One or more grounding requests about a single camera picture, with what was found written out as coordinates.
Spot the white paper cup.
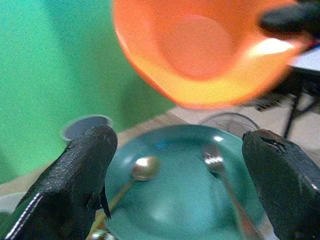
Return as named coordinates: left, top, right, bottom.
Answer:
left=61, top=114, right=113, bottom=142

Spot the orange plastic bowl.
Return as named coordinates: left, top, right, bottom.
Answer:
left=111, top=0, right=307, bottom=110

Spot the teal round plate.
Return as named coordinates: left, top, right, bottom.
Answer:
left=104, top=124, right=266, bottom=240

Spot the green fabric backdrop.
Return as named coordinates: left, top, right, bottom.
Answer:
left=0, top=0, right=177, bottom=185

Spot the black folding table frame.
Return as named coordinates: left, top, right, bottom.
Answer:
left=254, top=66, right=320, bottom=140

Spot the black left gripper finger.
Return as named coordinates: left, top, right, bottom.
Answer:
left=4, top=124, right=119, bottom=240
left=257, top=0, right=320, bottom=39
left=241, top=128, right=320, bottom=240

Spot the silver metal fork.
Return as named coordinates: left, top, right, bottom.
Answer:
left=201, top=143, right=263, bottom=240

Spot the clear drinking glass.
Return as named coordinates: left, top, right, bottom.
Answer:
left=199, top=112, right=260, bottom=138

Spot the silver metal spoon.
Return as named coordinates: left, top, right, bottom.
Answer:
left=90, top=155, right=161, bottom=236

